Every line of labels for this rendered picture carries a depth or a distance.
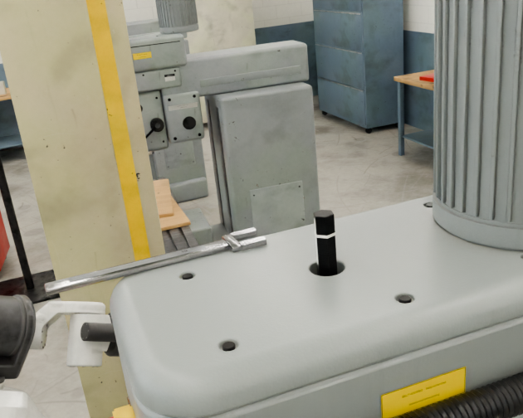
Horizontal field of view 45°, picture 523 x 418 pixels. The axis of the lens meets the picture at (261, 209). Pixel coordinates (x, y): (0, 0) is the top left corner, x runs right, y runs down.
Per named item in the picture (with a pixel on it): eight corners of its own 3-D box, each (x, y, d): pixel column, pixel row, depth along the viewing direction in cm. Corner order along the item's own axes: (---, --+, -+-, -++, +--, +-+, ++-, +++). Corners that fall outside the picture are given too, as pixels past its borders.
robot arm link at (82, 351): (109, 365, 127) (57, 366, 120) (113, 312, 130) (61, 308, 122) (140, 366, 119) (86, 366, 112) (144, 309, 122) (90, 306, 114)
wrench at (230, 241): (47, 301, 64) (45, 294, 64) (45, 284, 67) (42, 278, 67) (266, 245, 72) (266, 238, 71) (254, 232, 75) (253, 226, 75)
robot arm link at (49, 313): (104, 350, 123) (32, 349, 121) (107, 304, 125) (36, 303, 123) (101, 350, 117) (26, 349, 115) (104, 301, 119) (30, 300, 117)
